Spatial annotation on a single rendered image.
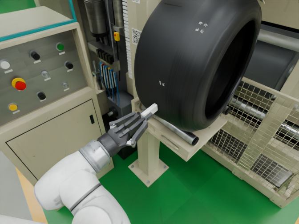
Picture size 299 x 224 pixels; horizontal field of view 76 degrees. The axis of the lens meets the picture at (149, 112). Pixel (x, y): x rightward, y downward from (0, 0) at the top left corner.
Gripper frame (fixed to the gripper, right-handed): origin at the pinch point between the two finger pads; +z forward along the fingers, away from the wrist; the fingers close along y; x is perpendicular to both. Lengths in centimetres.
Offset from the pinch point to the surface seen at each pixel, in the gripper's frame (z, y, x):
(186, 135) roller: 12.5, -7.9, 20.9
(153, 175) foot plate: 10, 22, 112
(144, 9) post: 25.3, 25.6, -21.0
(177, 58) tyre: 9.6, -4.5, -18.8
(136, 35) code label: 23.6, 31.5, -9.1
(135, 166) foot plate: 5, 39, 111
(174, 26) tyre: 15.0, 1.3, -24.4
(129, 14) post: 24.8, 35.5, -16.9
